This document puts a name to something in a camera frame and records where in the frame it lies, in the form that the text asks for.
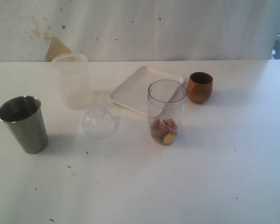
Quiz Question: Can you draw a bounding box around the clear dome lid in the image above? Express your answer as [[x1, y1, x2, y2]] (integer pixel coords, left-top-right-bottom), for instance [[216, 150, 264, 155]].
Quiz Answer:
[[82, 106, 116, 140]]

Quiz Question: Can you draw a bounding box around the brown wooden cup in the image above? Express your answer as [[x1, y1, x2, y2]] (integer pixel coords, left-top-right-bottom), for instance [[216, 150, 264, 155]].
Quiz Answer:
[[187, 72, 213, 104]]

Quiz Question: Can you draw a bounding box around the stainless steel cup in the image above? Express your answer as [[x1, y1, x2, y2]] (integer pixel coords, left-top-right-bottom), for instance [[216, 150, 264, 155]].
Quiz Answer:
[[0, 95, 49, 154]]

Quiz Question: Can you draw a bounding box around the clear plastic tumbler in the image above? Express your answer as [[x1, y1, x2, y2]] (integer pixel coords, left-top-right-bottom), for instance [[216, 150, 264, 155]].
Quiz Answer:
[[147, 79, 186, 131]]

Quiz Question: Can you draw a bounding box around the white rectangular tray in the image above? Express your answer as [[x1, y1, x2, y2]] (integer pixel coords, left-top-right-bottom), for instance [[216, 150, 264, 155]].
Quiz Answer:
[[109, 66, 186, 116]]

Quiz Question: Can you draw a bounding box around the translucent plastic container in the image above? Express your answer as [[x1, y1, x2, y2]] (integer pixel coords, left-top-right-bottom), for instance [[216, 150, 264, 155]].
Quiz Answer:
[[51, 53, 91, 110]]

